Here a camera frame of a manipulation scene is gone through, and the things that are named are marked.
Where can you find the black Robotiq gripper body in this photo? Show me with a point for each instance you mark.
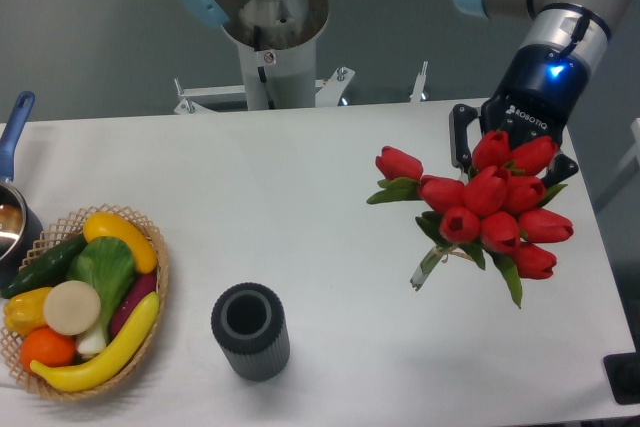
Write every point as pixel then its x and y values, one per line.
pixel 536 95

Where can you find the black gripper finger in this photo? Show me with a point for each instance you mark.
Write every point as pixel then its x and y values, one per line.
pixel 460 118
pixel 561 168

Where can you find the red tulip bouquet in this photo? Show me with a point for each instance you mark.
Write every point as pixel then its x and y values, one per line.
pixel 495 212

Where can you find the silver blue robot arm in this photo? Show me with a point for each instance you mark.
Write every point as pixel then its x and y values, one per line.
pixel 581 28

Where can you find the robot base column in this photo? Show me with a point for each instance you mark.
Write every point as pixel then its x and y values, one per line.
pixel 276 45

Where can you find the black device at edge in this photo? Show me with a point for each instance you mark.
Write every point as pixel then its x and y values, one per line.
pixel 623 375

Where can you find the dark grey ribbed vase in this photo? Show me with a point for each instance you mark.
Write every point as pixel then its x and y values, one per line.
pixel 249 324

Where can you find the purple sweet potato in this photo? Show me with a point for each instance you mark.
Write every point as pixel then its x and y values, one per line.
pixel 140 288

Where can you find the yellow squash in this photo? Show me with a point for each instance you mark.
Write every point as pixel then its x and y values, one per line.
pixel 106 224

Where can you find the green bok choy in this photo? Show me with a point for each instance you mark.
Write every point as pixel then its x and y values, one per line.
pixel 106 264

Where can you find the woven wicker basket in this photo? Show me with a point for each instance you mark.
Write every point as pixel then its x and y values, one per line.
pixel 65 228

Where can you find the yellow banana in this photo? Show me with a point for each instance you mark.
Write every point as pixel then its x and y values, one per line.
pixel 112 359

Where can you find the green cucumber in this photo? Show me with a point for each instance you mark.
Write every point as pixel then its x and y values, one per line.
pixel 46 270

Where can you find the beige round disc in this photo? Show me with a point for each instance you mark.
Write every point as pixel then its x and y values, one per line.
pixel 71 308

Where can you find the orange fruit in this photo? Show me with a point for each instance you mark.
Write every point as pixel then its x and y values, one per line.
pixel 47 347

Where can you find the yellow bell pepper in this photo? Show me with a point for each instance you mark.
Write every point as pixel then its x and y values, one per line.
pixel 24 313

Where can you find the white metal mounting frame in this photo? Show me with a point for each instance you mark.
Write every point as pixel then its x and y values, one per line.
pixel 336 91

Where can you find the blue handled saucepan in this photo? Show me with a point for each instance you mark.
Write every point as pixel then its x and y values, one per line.
pixel 20 227

